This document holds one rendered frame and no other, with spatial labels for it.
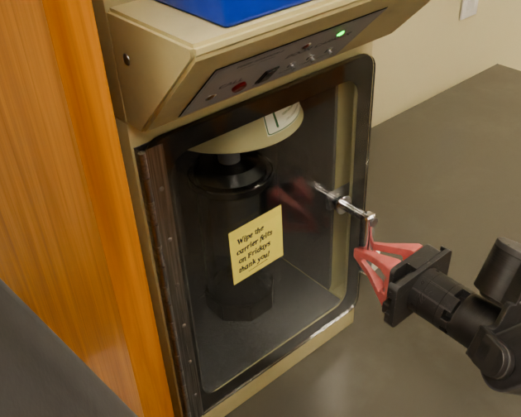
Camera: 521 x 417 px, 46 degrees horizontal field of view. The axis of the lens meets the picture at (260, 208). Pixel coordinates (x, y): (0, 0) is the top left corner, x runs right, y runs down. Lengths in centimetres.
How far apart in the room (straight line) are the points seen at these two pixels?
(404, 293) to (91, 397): 58
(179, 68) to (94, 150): 8
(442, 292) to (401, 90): 96
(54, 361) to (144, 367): 41
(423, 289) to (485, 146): 79
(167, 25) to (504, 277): 43
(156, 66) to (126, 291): 18
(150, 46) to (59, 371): 33
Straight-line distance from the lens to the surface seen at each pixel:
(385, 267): 73
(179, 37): 43
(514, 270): 68
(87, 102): 41
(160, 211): 59
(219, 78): 48
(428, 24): 162
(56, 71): 40
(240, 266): 70
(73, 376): 17
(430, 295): 72
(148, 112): 50
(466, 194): 130
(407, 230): 118
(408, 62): 160
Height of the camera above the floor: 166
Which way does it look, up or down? 36 degrees down
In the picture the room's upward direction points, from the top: 3 degrees counter-clockwise
